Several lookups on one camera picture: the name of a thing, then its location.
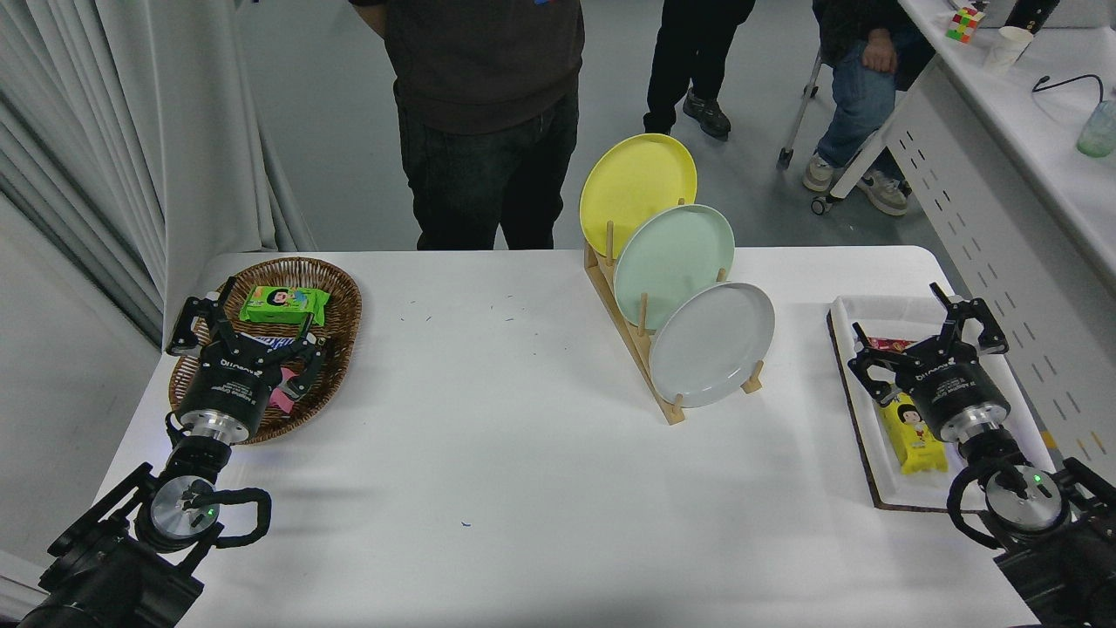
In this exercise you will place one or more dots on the red snack bar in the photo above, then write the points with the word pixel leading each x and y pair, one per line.
pixel 885 344

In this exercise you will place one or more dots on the white paper cup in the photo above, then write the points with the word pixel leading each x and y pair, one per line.
pixel 1007 48

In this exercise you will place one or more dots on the yellow snack pack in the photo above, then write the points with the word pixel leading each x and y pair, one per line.
pixel 915 445

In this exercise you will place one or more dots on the person in blue jeans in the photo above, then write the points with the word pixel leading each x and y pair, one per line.
pixel 859 96

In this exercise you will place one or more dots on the pink snack pack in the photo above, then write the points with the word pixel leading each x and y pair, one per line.
pixel 281 399

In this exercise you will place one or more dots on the white curtain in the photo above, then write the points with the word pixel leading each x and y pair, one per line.
pixel 131 131

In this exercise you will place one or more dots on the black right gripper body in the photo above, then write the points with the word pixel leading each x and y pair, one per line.
pixel 950 388

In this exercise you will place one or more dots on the white side desk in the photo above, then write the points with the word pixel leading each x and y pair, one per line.
pixel 1029 131

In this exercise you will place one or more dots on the white wheeled chair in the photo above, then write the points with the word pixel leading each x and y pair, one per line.
pixel 797 118

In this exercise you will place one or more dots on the mint green plate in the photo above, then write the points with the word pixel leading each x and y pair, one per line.
pixel 671 257

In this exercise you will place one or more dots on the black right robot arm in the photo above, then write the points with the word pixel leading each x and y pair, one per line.
pixel 1046 567

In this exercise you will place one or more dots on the wooden plate rack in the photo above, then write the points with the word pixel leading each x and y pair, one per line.
pixel 672 413

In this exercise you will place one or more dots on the grey plate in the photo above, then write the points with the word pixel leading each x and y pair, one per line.
pixel 711 344

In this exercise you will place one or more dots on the person standing in brown top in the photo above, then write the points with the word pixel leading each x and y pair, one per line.
pixel 479 70

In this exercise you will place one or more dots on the brown wicker basket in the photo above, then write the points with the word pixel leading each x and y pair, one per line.
pixel 340 296

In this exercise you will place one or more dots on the standing person's forearm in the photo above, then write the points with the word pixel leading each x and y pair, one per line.
pixel 370 13

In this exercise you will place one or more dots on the yellow plate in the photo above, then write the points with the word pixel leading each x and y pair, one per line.
pixel 632 187

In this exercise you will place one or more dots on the green snack pack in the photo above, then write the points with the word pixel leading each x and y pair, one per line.
pixel 283 305

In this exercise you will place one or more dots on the dark blue snack bar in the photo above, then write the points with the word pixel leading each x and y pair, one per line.
pixel 261 338

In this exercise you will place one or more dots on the colourful puzzle cube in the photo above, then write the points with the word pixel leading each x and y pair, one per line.
pixel 963 24

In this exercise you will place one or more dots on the green translucent bottle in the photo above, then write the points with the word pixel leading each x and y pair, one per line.
pixel 1098 131

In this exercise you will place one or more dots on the jeans person's hand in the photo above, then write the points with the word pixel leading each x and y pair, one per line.
pixel 881 52

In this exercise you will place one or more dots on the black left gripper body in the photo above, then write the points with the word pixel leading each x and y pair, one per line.
pixel 228 388

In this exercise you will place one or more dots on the person in black trousers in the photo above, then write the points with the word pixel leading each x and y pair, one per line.
pixel 689 52

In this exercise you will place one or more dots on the white tray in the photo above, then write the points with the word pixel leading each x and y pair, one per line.
pixel 872 310

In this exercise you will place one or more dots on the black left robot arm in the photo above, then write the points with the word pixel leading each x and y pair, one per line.
pixel 105 580

